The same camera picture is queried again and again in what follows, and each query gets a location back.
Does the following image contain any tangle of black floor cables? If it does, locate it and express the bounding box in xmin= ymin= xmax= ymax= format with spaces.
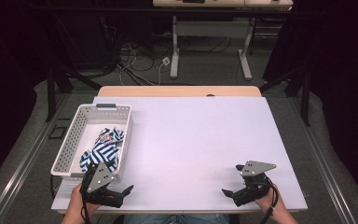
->
xmin=113 ymin=36 xmax=166 ymax=87

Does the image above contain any black floor cable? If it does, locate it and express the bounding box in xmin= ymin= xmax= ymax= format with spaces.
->
xmin=180 ymin=35 xmax=233 ymax=54

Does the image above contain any black metal stand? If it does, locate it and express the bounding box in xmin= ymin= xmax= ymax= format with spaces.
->
xmin=258 ymin=66 xmax=312 ymax=127
xmin=44 ymin=59 xmax=104 ymax=123

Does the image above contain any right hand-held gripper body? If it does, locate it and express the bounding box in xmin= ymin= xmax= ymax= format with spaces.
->
xmin=233 ymin=160 xmax=278 ymax=207

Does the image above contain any person's right hand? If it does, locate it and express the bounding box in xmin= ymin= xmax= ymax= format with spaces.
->
xmin=254 ymin=183 xmax=282 ymax=213

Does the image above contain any white perforated plastic basket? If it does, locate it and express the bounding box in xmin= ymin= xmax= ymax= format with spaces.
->
xmin=50 ymin=103 xmax=133 ymax=181

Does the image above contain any blue white striped garment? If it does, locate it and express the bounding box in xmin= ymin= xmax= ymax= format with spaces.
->
xmin=79 ymin=125 xmax=126 ymax=174

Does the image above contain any metal floor rail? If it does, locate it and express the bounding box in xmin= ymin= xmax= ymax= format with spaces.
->
xmin=290 ymin=96 xmax=358 ymax=224
xmin=0 ymin=92 xmax=73 ymax=224

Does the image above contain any white floor cable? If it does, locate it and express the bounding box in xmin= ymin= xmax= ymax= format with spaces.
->
xmin=157 ymin=62 xmax=168 ymax=87

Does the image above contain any white-legged background desk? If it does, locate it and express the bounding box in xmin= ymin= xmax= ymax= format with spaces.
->
xmin=152 ymin=0 xmax=294 ymax=80

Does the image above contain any black wrist strap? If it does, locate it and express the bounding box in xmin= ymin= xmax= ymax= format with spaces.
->
xmin=258 ymin=178 xmax=280 ymax=224

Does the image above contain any person's left hand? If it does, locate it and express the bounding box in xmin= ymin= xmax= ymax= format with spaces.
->
xmin=69 ymin=183 xmax=101 ymax=216

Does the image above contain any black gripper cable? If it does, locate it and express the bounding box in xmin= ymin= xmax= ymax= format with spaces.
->
xmin=79 ymin=183 xmax=93 ymax=224

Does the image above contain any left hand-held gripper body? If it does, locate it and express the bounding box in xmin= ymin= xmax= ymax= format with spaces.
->
xmin=79 ymin=160 xmax=126 ymax=209

